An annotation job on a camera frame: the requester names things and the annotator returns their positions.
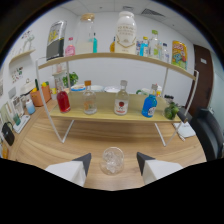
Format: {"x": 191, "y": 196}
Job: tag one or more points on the small pink bottle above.
{"x": 70, "y": 49}

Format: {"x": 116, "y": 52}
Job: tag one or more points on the white figure ornament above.
{"x": 28, "y": 40}

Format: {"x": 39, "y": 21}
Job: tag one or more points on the clear bottle with orange cap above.
{"x": 90, "y": 103}

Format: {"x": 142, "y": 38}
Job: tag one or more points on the white flat scale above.
{"x": 21, "y": 124}

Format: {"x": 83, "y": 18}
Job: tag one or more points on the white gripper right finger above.
{"x": 156, "y": 168}

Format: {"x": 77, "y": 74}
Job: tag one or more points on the ceiling air vent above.
{"x": 152, "y": 12}

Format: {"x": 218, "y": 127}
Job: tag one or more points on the photo collage on wall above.
{"x": 17, "y": 75}

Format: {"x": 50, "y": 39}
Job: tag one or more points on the two-tier wooden shelf rack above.
{"x": 106, "y": 114}

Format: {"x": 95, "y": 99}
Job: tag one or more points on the blue liquid bottle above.
{"x": 149, "y": 106}

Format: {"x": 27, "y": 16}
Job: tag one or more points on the clear jar with wooden lid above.
{"x": 84, "y": 36}

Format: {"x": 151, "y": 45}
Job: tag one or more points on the white booklet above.
{"x": 185, "y": 130}

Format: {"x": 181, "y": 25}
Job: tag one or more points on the red liquid glass bottle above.
{"x": 63, "y": 101}

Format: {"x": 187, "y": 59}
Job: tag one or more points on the white milk bottle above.
{"x": 126, "y": 35}

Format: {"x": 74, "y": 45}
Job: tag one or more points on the white and blue cup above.
{"x": 30, "y": 107}

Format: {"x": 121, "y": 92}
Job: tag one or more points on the clear bottle with red label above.
{"x": 121, "y": 105}

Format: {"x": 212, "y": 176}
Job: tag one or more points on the glass jar with limes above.
{"x": 171, "y": 110}

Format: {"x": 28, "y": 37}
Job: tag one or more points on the yellow cartoon drink can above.
{"x": 179, "y": 55}

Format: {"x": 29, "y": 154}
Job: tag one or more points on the black bag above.
{"x": 8, "y": 134}

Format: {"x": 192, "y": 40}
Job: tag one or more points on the orange storage basket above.
{"x": 41, "y": 96}

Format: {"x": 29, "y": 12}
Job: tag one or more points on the blue rimmed bowl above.
{"x": 78, "y": 88}

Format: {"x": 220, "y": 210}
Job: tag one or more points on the square ceiling fixture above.
{"x": 128, "y": 7}

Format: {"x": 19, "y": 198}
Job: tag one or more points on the clear bottle with green cap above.
{"x": 154, "y": 46}

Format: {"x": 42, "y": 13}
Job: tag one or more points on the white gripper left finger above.
{"x": 71, "y": 170}

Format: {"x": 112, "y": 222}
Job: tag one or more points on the tall black silver can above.
{"x": 56, "y": 41}

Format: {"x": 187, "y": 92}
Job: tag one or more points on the brown door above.
{"x": 201, "y": 76}

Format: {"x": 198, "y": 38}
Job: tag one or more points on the small teal bottle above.
{"x": 95, "y": 44}

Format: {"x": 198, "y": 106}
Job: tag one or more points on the small clear bottle blue cap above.
{"x": 165, "y": 53}

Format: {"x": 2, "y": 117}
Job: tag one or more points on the clear glass with ice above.
{"x": 112, "y": 160}

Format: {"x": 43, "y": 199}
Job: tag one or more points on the green potted plant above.
{"x": 71, "y": 79}

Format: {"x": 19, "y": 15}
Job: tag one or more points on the black armchair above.
{"x": 208, "y": 133}

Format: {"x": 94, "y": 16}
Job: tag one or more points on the white appliance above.
{"x": 27, "y": 87}

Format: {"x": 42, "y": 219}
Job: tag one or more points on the wooden wall shelf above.
{"x": 21, "y": 55}

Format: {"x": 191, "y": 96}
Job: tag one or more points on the small orange liquid bottle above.
{"x": 113, "y": 46}

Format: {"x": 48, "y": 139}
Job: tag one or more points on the white bowl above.
{"x": 112, "y": 89}
{"x": 97, "y": 88}

